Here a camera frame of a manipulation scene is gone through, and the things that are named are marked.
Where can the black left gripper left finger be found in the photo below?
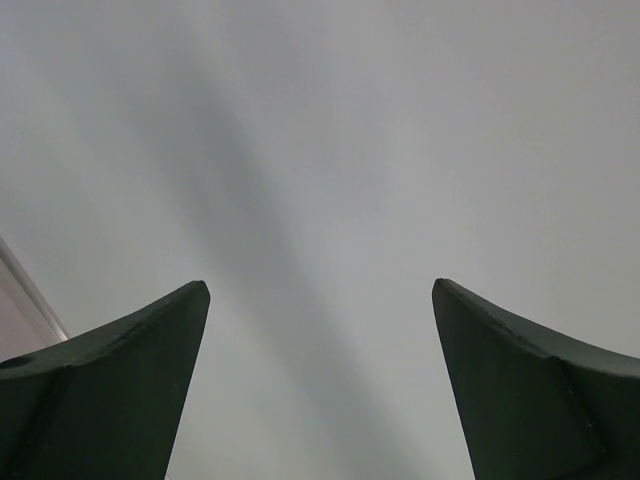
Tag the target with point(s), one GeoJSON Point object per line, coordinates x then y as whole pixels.
{"type": "Point", "coordinates": [105, 404]}

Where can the aluminium frame post left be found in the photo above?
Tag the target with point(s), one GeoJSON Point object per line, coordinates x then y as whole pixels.
{"type": "Point", "coordinates": [27, 321]}

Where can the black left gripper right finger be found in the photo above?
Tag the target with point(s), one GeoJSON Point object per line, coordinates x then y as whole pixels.
{"type": "Point", "coordinates": [534, 403]}

